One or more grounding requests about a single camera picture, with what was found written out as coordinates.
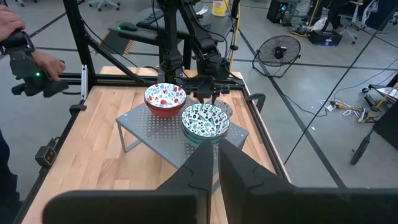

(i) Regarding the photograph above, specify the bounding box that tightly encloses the white cable bundle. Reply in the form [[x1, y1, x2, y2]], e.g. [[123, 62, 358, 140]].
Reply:
[[320, 99, 359, 118]]

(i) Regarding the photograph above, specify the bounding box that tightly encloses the white power strip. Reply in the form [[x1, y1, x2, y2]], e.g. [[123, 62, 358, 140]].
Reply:
[[356, 107, 368, 123]]

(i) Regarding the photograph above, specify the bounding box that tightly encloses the black floor box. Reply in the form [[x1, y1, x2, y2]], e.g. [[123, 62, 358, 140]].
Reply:
[[307, 29, 343, 47]]

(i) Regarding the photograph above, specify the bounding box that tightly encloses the black frame clamp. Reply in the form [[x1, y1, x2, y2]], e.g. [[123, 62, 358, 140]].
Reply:
[[245, 93, 267, 113], [68, 104, 88, 116]]

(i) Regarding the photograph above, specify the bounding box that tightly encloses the yellow cable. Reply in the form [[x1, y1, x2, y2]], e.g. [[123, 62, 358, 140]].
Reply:
[[307, 0, 322, 28], [229, 0, 241, 71], [362, 81, 398, 123]]

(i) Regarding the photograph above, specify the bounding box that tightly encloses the black keyboard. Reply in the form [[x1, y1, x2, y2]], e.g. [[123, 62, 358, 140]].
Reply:
[[136, 8, 166, 30]]

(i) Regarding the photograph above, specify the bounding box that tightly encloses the grey perforated metal shelf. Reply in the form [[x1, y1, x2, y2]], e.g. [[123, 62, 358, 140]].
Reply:
[[116, 98, 249, 170]]

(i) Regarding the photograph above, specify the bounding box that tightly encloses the black computer tower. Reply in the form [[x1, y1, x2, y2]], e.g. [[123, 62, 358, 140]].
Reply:
[[266, 0, 292, 24]]

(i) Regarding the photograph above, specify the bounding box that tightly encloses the thin black floor cable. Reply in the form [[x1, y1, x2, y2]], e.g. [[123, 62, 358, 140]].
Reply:
[[282, 92, 328, 118]]

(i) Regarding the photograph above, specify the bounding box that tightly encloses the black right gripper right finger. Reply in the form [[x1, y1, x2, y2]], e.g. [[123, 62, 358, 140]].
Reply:
[[218, 139, 398, 224]]

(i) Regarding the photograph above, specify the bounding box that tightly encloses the black table-level camera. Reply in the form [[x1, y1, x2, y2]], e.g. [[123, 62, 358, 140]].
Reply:
[[34, 143, 58, 168]]

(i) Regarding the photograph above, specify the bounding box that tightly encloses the red floral ceramic bowl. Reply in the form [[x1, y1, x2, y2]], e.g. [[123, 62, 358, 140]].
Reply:
[[146, 102, 187, 119], [144, 82, 187, 110]]

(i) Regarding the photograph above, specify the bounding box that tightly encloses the white plastic bag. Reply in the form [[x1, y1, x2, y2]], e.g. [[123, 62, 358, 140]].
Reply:
[[310, 17, 329, 32]]

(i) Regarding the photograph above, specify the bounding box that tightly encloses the person's hand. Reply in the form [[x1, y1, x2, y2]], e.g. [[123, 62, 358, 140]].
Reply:
[[0, 4, 26, 42], [30, 49, 67, 82]]

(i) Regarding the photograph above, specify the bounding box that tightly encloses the white office chair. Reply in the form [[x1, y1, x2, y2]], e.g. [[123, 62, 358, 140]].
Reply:
[[338, 0, 379, 45]]

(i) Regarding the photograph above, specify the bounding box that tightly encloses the black office desk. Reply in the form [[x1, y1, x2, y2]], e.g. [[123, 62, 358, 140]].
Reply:
[[98, 5, 239, 56]]

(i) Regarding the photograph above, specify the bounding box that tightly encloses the black computer mouse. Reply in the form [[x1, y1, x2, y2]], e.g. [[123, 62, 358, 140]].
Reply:
[[118, 21, 139, 32]]

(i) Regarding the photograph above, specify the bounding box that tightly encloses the yellow wipes container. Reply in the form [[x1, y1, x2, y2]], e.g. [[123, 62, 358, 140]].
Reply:
[[211, 0, 229, 17]]

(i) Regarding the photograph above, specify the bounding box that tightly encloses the black aluminium table frame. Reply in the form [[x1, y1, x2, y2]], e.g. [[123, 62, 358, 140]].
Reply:
[[12, 0, 348, 224]]

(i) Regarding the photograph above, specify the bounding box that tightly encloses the silver frame bracket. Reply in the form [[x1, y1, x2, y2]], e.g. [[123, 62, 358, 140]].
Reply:
[[80, 64, 89, 101]]

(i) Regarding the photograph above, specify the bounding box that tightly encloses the black floor fan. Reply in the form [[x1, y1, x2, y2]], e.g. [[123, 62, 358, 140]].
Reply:
[[252, 34, 302, 78]]

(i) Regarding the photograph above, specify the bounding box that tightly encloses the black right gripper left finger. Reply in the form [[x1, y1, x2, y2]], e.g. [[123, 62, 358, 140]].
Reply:
[[42, 139, 215, 224]]

